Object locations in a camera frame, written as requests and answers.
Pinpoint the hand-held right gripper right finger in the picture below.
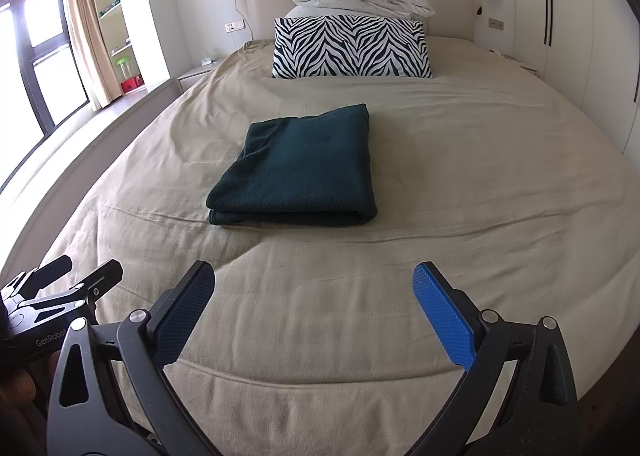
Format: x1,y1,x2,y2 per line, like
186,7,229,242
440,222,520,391
412,262,579,456

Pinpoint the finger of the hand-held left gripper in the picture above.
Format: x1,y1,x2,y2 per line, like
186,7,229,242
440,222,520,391
22,256,74,287
64,259,125,309

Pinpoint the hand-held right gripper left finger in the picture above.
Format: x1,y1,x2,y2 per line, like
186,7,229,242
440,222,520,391
46,261,223,456

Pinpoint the dark green knit sweater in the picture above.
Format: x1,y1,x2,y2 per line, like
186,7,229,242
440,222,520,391
206,103,379,227

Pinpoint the person's left hand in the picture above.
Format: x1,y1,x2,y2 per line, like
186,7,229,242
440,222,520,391
0,350,58,417

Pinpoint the beige bed sheet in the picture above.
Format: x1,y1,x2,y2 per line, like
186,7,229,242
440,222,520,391
0,36,640,456

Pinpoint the white window ledge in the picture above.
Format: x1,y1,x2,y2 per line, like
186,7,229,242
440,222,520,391
0,78,184,267

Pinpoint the black framed window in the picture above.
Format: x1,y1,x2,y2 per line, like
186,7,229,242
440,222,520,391
0,0,92,139

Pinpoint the white nightstand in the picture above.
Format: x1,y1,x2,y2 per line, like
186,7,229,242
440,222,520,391
178,66,217,94
492,50,540,79

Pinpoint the beige curtain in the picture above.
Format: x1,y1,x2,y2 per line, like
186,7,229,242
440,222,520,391
62,0,122,109

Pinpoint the zebra print pillow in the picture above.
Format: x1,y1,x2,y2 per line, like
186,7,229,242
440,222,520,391
272,16,434,80

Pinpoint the white wardrobe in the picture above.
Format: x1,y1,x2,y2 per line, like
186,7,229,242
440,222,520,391
510,0,640,157

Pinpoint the beige padded headboard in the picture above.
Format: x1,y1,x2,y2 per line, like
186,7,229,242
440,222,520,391
233,0,480,40

